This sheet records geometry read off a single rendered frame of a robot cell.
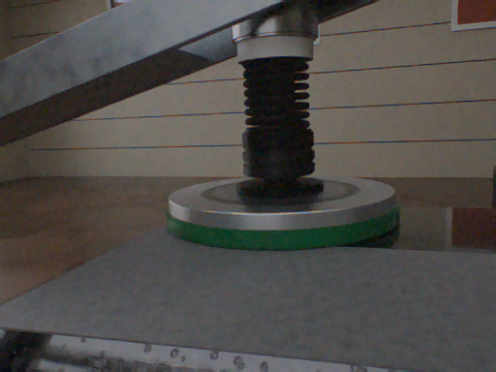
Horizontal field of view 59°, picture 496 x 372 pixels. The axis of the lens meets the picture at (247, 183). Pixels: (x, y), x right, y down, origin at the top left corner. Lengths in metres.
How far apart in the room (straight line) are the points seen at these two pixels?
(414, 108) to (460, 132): 0.66
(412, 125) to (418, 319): 6.16
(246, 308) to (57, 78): 0.29
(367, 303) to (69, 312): 0.16
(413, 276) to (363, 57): 6.17
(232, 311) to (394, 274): 0.10
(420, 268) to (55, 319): 0.21
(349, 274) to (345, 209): 0.07
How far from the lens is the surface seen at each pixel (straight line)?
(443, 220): 0.43
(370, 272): 0.28
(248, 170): 0.40
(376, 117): 6.37
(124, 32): 0.41
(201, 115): 7.01
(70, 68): 0.44
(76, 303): 0.27
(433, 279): 0.28
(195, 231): 0.35
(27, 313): 0.27
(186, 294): 0.26
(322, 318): 0.22
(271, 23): 0.39
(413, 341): 0.21
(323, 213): 0.33
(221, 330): 0.22
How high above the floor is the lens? 0.90
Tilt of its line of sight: 8 degrees down
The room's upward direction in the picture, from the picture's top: 2 degrees counter-clockwise
